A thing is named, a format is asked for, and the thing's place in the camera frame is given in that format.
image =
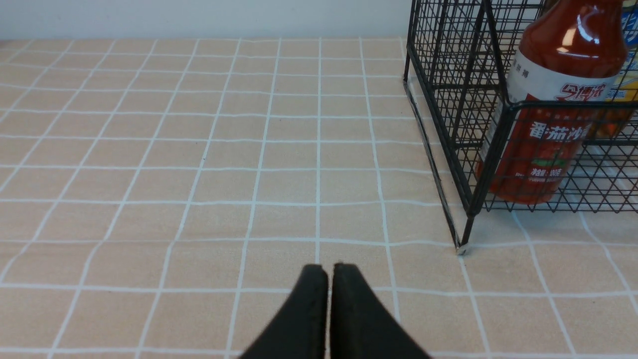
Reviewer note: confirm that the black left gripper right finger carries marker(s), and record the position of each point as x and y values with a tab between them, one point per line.
360	326

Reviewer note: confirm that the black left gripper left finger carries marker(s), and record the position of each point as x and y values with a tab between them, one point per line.
298	329

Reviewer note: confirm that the tan cap cooking wine bottle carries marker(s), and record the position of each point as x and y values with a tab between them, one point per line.
612	122

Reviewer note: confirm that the yellow cap ketchup bottle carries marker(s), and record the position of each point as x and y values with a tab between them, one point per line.
572	54

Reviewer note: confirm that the checkered beige tablecloth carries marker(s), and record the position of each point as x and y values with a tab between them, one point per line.
159	198

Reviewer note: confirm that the black wire mesh rack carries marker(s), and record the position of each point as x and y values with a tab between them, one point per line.
461	52

